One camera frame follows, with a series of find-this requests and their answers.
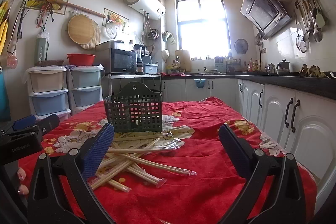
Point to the black microwave oven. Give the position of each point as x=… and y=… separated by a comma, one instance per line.
x=115, y=59

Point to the dark pot on counter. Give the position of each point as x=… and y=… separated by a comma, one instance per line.
x=283, y=68

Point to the blue drawer tower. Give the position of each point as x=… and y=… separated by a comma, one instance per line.
x=84, y=85

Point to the black countertop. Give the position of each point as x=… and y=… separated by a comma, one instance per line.
x=318, y=86

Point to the round bamboo board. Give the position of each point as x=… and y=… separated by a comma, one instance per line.
x=84, y=31

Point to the white water heater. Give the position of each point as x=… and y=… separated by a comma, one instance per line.
x=153, y=8

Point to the hanging metal ladles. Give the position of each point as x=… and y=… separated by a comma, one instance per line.
x=312, y=18

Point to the fruit picture right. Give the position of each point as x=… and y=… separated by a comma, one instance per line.
x=115, y=17

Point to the chopsticks pair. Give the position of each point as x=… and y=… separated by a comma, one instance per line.
x=158, y=182
x=172, y=169
x=142, y=137
x=106, y=176
x=119, y=186
x=143, y=150

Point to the red plastic basin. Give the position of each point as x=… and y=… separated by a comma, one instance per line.
x=80, y=59

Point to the dark green utensil basket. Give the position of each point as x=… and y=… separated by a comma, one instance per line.
x=135, y=108

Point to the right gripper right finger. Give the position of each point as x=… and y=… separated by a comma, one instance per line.
x=285, y=202

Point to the wall fan vent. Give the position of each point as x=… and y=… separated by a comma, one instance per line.
x=241, y=46

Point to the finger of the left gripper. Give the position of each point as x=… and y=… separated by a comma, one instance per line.
x=48, y=124
x=24, y=123

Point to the wooden hanging rail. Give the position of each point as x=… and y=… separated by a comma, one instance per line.
x=71, y=5

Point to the white lower cabinets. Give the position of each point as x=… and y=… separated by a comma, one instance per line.
x=301, y=123

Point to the blue hanging bin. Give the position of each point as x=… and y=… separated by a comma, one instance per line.
x=200, y=83

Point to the metal kettle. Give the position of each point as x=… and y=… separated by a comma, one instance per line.
x=270, y=69

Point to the left hand painted nails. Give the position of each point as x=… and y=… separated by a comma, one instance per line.
x=22, y=189

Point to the beige top drawer tower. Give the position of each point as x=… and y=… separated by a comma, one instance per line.
x=47, y=90

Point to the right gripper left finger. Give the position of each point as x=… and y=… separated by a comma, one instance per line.
x=47, y=200

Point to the black range hood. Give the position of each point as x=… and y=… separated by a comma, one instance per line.
x=269, y=16

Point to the kitchen window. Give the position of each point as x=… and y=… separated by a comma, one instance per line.
x=203, y=28

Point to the hanging wire strainer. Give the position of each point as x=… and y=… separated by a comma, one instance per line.
x=300, y=43

